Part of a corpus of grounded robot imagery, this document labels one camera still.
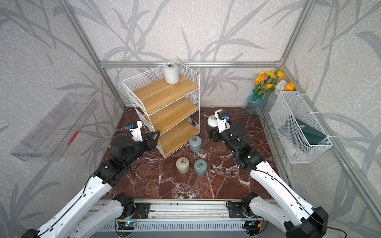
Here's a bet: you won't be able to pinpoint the blue-grey tea canister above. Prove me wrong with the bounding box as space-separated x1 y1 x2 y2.
189 135 202 153
194 159 207 176

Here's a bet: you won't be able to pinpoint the beige tea canister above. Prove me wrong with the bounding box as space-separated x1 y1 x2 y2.
176 157 190 174

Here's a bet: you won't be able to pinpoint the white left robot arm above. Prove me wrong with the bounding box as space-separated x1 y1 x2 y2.
23 129 160 238

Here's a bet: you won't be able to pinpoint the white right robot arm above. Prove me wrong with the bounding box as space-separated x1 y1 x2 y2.
205 124 328 238

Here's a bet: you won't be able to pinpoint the blue glass vase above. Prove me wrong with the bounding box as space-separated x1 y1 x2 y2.
245 92 264 115

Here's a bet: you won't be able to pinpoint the green book in basket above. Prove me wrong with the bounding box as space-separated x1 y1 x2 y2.
278 117 326 145

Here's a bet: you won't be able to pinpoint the orange and white flowers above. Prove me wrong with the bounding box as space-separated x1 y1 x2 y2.
253 68 296 95

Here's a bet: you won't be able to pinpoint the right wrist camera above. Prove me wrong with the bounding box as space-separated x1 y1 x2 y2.
214 109 230 133

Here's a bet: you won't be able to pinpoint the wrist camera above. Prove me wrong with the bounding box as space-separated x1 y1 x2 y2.
125 121 142 142
214 109 230 133

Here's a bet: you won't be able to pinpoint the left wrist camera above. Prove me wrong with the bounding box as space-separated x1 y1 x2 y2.
125 121 142 142

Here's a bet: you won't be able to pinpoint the white wire three-tier shelf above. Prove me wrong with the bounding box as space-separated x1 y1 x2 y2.
123 60 200 158

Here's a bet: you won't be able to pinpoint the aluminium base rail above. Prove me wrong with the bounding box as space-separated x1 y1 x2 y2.
71 199 313 222

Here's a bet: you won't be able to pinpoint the white mesh wall basket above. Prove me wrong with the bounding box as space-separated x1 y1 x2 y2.
269 91 332 164

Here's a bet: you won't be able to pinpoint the clear plastic wall tray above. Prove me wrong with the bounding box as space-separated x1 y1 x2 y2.
10 93 98 162

